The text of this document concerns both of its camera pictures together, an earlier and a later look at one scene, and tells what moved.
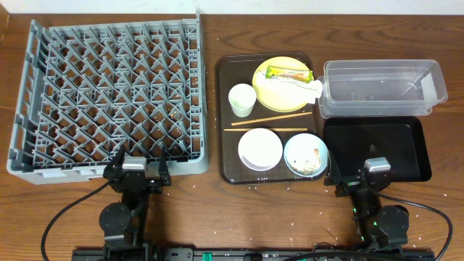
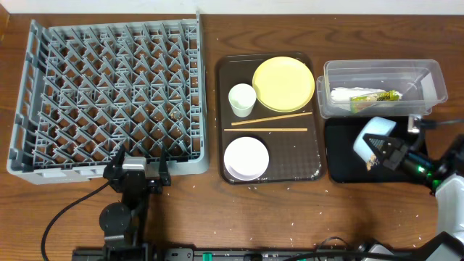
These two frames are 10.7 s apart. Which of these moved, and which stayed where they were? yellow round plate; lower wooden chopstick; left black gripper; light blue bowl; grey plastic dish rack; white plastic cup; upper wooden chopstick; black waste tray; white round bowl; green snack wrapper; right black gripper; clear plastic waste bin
Moved: light blue bowl; white round bowl; right black gripper; green snack wrapper
Stayed: grey plastic dish rack; white plastic cup; upper wooden chopstick; yellow round plate; clear plastic waste bin; left black gripper; black waste tray; lower wooden chopstick
